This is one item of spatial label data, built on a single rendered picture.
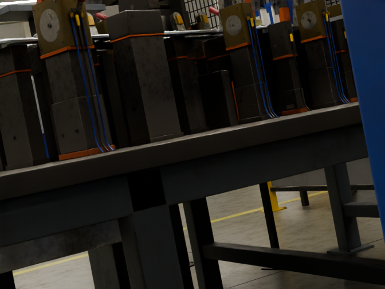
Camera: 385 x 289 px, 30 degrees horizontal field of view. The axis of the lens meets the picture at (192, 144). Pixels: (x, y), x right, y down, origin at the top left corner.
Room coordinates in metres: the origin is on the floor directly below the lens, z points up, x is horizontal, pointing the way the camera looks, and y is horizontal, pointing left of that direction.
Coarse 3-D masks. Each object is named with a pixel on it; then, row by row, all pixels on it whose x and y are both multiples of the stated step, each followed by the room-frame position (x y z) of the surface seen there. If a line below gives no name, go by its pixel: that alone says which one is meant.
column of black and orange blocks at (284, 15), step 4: (284, 0) 2.86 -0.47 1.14; (280, 4) 2.85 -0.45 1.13; (284, 4) 2.86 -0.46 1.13; (280, 8) 2.85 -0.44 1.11; (284, 8) 2.85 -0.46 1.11; (288, 8) 2.87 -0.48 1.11; (280, 12) 2.85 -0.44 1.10; (284, 12) 2.84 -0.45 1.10; (288, 12) 2.86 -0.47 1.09; (280, 16) 2.85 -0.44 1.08; (284, 16) 2.84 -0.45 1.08; (288, 16) 2.86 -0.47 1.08; (280, 20) 2.86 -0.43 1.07; (284, 20) 2.84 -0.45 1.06; (288, 20) 2.85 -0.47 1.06
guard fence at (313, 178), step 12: (240, 0) 5.23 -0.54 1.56; (348, 168) 4.48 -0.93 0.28; (360, 168) 4.38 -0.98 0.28; (276, 180) 5.21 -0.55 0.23; (288, 180) 5.07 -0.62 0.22; (300, 180) 4.95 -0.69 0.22; (312, 180) 4.83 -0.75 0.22; (324, 180) 4.71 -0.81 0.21; (360, 180) 4.40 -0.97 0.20; (372, 180) 4.31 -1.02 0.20; (276, 204) 5.29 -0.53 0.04
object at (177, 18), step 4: (176, 12) 2.40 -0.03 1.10; (172, 16) 2.39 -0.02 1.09; (176, 16) 2.38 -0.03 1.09; (180, 16) 2.40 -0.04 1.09; (172, 20) 2.39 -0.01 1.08; (176, 20) 2.39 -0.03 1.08; (180, 20) 2.39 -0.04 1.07; (172, 24) 2.39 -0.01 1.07; (176, 24) 2.38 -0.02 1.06; (180, 24) 2.40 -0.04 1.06; (176, 28) 2.38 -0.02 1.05; (180, 28) 2.39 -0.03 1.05; (184, 28) 2.40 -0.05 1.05
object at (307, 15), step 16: (320, 0) 2.33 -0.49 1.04; (304, 16) 2.34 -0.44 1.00; (320, 16) 2.31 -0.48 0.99; (304, 32) 2.35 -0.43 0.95; (320, 32) 2.31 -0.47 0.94; (320, 48) 2.33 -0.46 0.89; (320, 64) 2.33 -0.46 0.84; (320, 80) 2.34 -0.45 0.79; (336, 80) 2.34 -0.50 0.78; (320, 96) 2.34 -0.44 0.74; (336, 96) 2.33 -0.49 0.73
